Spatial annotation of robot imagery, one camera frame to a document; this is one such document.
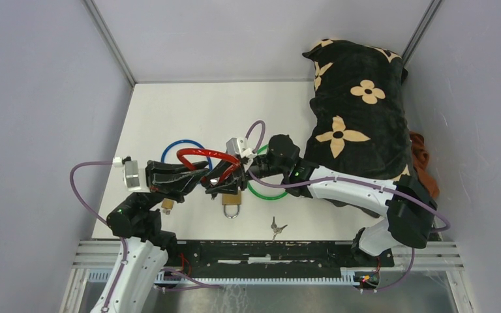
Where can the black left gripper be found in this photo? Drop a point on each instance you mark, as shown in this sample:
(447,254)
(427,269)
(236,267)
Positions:
(173,184)

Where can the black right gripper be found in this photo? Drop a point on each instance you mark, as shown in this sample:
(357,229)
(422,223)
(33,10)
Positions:
(230,187)

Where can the red cable lock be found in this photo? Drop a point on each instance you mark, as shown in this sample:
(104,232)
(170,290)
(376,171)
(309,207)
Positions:
(207,155)

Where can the green cable lock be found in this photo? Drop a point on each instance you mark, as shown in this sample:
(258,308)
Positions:
(259,195)

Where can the blue cable lock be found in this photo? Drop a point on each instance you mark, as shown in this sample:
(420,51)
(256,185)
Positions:
(176,143)

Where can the silver keys of brass padlock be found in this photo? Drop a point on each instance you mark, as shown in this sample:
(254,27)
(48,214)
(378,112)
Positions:
(276,229)

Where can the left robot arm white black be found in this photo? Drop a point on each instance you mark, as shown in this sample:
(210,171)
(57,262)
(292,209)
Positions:
(145,247)

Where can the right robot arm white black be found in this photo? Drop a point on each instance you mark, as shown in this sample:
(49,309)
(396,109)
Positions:
(405,206)

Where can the small brass padlock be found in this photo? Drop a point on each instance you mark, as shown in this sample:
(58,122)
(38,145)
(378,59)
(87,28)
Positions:
(167,205)

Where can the black floral pillow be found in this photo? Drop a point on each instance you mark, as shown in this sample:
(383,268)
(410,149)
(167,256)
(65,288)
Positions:
(361,128)

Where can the brown cloth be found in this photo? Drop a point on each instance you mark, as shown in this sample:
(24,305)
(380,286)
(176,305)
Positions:
(421,158)

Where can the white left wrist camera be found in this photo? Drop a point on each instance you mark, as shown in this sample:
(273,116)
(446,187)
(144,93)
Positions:
(133,177)

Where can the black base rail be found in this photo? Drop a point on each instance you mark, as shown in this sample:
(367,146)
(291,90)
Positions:
(274,261)

